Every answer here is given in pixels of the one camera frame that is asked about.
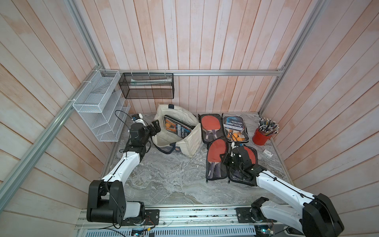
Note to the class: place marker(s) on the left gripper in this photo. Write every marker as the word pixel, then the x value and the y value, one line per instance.
pixel 154 132

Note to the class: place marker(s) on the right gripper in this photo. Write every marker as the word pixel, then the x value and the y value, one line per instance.
pixel 227 156

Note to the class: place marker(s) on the red paddle case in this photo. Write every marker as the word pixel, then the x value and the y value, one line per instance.
pixel 241 163
pixel 211 127
pixel 215 167

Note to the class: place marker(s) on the blue Deerway paddle case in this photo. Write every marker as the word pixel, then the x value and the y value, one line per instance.
pixel 235 129

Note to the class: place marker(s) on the cream canvas tote bag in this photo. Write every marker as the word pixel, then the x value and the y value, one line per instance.
pixel 167 142

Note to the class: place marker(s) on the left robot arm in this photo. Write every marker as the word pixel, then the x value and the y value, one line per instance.
pixel 106 199

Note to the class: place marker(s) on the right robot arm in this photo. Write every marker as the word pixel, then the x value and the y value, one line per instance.
pixel 312 215

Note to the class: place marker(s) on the red pencil cup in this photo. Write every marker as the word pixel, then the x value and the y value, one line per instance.
pixel 260 139

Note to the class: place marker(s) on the small white card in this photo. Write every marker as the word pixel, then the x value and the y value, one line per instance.
pixel 268 153

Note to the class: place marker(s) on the bundle of pencils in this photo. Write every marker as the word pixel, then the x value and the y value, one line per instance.
pixel 267 127

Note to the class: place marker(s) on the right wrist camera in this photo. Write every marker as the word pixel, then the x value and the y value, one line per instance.
pixel 233 146

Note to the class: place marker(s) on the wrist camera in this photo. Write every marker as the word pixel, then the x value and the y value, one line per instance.
pixel 233 146
pixel 138 118

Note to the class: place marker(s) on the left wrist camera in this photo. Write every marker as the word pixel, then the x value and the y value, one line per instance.
pixel 138 118

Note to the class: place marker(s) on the black mesh wall basket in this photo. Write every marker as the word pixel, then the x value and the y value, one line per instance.
pixel 147 85

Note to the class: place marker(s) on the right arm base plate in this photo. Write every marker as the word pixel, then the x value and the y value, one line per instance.
pixel 245 214

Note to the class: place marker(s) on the white wire mesh shelf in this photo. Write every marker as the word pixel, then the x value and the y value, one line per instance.
pixel 102 106

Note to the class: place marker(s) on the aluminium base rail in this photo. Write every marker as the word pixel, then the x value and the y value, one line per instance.
pixel 188 221

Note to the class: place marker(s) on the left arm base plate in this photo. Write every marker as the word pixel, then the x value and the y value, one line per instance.
pixel 150 218

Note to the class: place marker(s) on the horizontal aluminium frame bar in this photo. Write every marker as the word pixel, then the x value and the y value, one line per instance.
pixel 214 72

